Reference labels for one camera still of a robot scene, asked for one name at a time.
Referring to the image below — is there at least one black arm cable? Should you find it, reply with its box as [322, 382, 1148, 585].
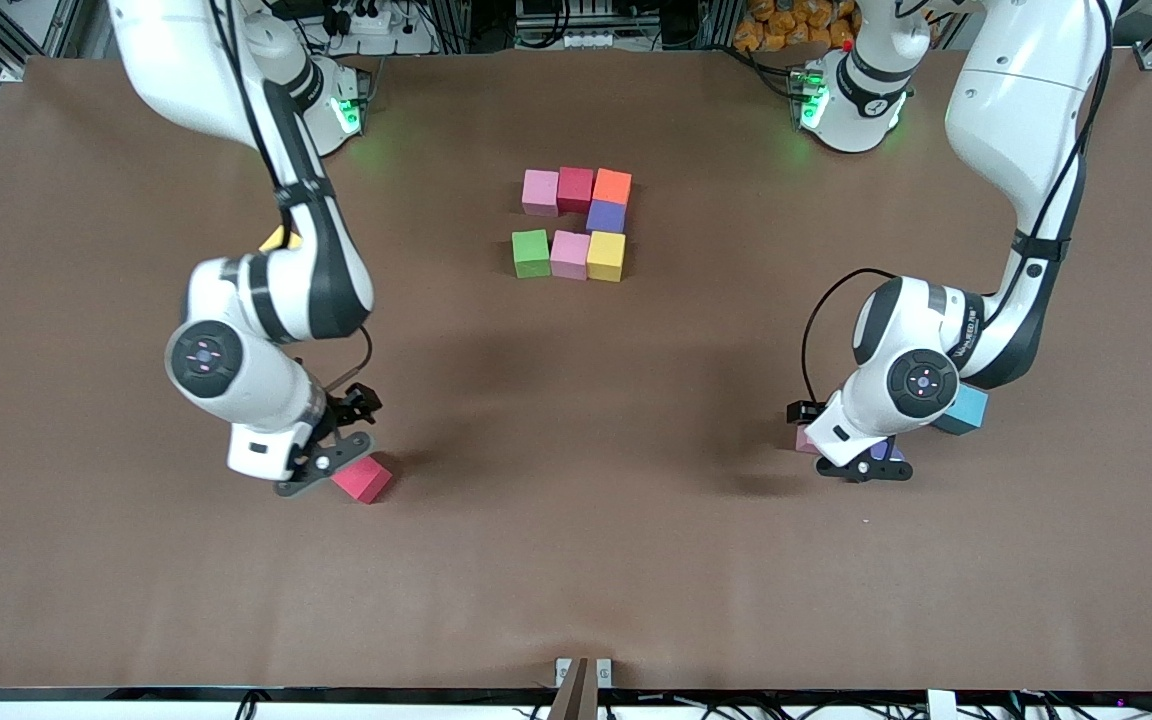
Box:
[324, 325, 375, 397]
[800, 267, 897, 403]

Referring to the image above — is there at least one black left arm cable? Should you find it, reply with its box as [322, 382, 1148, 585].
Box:
[800, 267, 897, 403]

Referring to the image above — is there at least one white power strip with plugs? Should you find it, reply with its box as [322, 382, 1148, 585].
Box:
[321, 0, 437, 56]

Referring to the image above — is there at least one brown wooden stick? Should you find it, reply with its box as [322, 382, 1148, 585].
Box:
[548, 657, 599, 720]

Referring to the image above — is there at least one brown paper table cover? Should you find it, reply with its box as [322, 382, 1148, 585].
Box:
[0, 52, 1152, 693]

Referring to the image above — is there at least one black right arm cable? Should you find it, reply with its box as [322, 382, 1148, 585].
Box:
[324, 325, 375, 397]

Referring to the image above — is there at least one red foam cube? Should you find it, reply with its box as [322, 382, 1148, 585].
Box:
[331, 455, 395, 505]
[558, 166, 597, 216]

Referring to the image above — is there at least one teal foam cube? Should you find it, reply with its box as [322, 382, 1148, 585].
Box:
[931, 385, 990, 436]

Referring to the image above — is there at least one green foam cube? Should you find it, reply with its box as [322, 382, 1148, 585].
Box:
[512, 229, 553, 280]

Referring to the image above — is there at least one small metal bracket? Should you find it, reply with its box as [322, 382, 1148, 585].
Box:
[555, 657, 613, 689]

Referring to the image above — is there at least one bag of orange items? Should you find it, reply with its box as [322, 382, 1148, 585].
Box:
[733, 0, 862, 53]

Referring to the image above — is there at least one black cable bundle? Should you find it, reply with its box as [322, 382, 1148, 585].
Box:
[1011, 672, 1152, 720]

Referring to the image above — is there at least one slim white power strip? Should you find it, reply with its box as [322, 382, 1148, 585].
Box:
[534, 28, 617, 51]

